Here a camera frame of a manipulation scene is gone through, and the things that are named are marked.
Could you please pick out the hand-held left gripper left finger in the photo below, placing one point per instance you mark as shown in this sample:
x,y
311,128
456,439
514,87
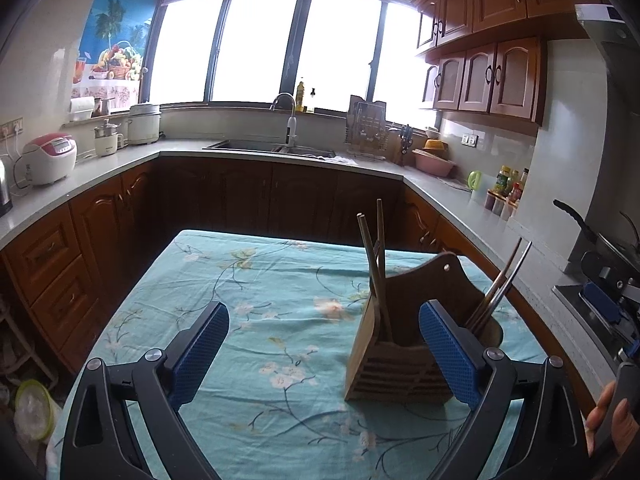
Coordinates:
x,y
200,355

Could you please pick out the wooden wall cabinets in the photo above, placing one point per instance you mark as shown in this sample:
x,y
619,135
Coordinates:
x,y
500,10

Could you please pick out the large white cooker pot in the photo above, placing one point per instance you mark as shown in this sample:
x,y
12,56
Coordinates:
x,y
145,125

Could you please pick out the stainless steel sink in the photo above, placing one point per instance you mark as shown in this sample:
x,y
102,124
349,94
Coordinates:
x,y
250,146

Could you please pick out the metal chopstick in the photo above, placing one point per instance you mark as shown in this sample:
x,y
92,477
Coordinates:
x,y
512,275
492,305

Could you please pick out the range hood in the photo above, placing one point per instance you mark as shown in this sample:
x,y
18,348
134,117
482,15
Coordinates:
x,y
615,60

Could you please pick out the paper towel roll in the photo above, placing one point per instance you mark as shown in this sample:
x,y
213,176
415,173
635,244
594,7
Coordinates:
x,y
82,109

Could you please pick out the floral teal tablecloth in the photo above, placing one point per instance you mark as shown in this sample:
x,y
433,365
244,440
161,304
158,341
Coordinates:
x,y
280,300

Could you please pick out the white dish cloth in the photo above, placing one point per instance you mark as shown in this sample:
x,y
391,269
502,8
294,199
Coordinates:
x,y
342,160

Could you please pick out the wooden base cabinets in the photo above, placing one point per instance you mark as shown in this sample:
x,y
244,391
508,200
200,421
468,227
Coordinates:
x,y
225,195

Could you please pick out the steel kettle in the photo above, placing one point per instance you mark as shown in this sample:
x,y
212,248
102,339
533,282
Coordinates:
x,y
5,185

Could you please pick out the wooden chopstick red patterned end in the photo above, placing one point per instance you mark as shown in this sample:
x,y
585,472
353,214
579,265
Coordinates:
x,y
372,270

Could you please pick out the wooden utensil holder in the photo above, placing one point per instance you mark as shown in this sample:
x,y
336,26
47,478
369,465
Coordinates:
x,y
400,370

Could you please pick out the person's right hand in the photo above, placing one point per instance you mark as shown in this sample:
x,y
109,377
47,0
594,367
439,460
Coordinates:
x,y
597,420

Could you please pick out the yellow oil bottle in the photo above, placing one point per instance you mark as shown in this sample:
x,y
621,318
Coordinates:
x,y
300,95

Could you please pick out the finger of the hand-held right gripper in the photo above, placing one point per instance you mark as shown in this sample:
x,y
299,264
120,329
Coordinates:
x,y
607,265
602,300

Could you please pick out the grey stone countertop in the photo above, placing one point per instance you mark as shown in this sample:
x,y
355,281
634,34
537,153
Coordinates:
x,y
125,160

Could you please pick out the yellow bowl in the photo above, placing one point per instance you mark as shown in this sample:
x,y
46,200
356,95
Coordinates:
x,y
435,146

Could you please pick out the green label sauce bottle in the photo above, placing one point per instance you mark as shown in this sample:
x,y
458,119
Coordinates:
x,y
502,180

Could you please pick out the knife block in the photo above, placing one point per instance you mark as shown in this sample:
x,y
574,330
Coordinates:
x,y
406,145

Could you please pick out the green cup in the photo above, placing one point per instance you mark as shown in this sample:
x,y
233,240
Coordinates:
x,y
475,180

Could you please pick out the dish drying rack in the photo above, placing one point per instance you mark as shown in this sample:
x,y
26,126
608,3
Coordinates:
x,y
367,130

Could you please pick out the large kitchen window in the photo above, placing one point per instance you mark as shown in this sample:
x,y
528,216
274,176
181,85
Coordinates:
x,y
260,45

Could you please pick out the tropical fruit wall poster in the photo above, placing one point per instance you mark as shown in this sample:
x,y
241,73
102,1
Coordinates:
x,y
115,35

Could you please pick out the white and red rice cooker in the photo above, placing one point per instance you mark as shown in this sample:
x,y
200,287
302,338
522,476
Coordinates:
x,y
50,157

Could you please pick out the black wok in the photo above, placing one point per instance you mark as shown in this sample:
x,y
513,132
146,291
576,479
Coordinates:
x,y
575,217

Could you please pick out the pink plastic basin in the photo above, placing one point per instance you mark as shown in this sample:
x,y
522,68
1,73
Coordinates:
x,y
434,165

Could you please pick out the small white electric pot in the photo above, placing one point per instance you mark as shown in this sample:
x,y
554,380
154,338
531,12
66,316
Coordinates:
x,y
107,140

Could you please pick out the spice jar set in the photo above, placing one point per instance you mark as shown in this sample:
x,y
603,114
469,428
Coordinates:
x,y
500,206

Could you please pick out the red sauce bottle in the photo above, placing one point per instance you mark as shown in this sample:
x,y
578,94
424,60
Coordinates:
x,y
517,190

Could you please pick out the chopsticks pair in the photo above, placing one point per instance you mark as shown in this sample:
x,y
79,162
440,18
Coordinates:
x,y
500,272

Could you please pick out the chrome kitchen faucet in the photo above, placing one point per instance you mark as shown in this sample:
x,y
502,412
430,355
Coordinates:
x,y
291,125

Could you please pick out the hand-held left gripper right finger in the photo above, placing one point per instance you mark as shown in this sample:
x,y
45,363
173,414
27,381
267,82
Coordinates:
x,y
450,355

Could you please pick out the green lidded food container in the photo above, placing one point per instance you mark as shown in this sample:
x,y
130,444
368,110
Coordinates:
x,y
35,410

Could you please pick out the white wall outlet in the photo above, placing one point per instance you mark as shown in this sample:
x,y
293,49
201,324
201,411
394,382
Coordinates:
x,y
470,139
11,128

